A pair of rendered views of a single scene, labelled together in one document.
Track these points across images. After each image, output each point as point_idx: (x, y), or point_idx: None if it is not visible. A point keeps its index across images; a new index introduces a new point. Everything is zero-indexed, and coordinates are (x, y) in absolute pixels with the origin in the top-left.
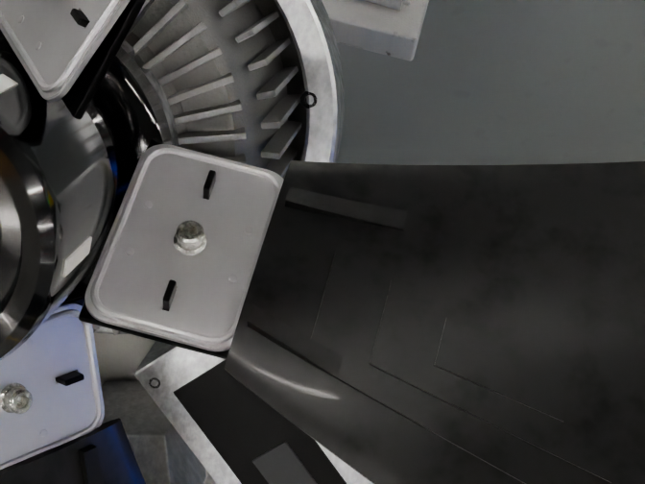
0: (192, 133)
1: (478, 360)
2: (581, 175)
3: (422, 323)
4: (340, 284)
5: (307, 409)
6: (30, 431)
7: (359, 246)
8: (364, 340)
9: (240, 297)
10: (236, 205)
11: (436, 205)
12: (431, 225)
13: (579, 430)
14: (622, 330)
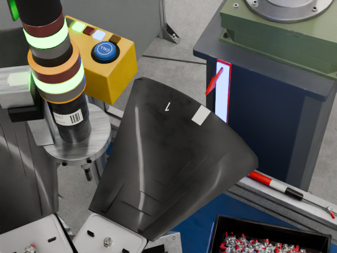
0: None
1: (169, 175)
2: (121, 132)
3: (154, 185)
4: (136, 204)
5: (170, 223)
6: None
7: (126, 196)
8: (155, 202)
9: (131, 233)
10: (99, 227)
11: (118, 172)
12: (124, 175)
13: (193, 158)
14: (170, 138)
